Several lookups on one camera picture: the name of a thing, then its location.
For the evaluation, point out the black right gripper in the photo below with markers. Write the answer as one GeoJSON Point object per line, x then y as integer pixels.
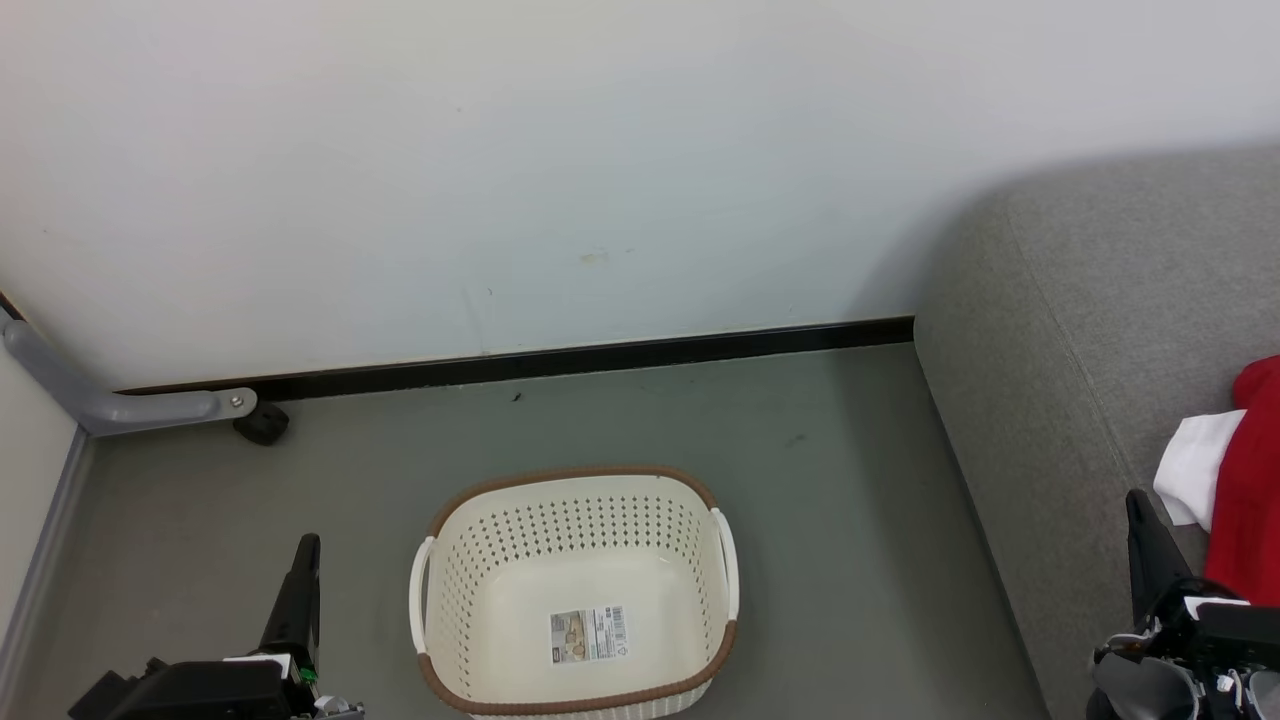
{"type": "Point", "coordinates": [1230, 630]}

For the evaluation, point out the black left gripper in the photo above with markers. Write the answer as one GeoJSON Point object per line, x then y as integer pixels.
{"type": "Point", "coordinates": [220, 695]}

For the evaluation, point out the red jersey with white stripes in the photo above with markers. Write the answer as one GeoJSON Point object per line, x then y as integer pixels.
{"type": "Point", "coordinates": [1250, 480]}

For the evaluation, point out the grey fabric sofa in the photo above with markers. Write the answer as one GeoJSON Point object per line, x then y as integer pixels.
{"type": "Point", "coordinates": [1080, 330]}

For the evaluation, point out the dark table leg foot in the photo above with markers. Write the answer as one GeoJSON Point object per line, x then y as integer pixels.
{"type": "Point", "coordinates": [263, 425]}

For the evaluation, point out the cream perforated laundry basket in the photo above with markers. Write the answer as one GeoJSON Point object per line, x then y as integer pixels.
{"type": "Point", "coordinates": [500, 610]}

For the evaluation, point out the grey partition base strip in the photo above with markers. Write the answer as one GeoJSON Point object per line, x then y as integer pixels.
{"type": "Point", "coordinates": [45, 560]}

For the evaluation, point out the paper label sticker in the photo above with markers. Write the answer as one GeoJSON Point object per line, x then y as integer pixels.
{"type": "Point", "coordinates": [588, 634]}

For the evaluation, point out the black baseboard strip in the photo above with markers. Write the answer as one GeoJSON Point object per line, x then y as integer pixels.
{"type": "Point", "coordinates": [600, 355]}

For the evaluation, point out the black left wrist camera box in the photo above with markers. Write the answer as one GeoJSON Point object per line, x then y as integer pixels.
{"type": "Point", "coordinates": [105, 702]}

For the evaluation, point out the grey metal bracket leg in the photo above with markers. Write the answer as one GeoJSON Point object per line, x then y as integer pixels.
{"type": "Point", "coordinates": [120, 408]}

